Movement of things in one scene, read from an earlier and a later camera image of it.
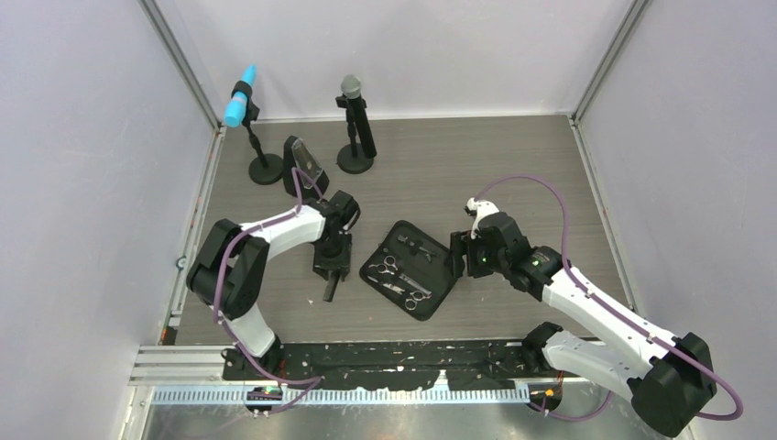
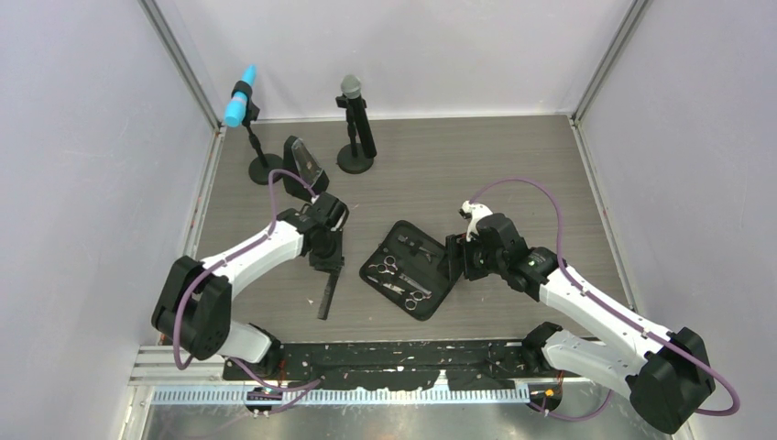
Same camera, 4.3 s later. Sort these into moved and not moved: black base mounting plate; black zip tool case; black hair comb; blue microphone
Moved: black hair comb
Not moved: black zip tool case; blue microphone; black base mounting plate
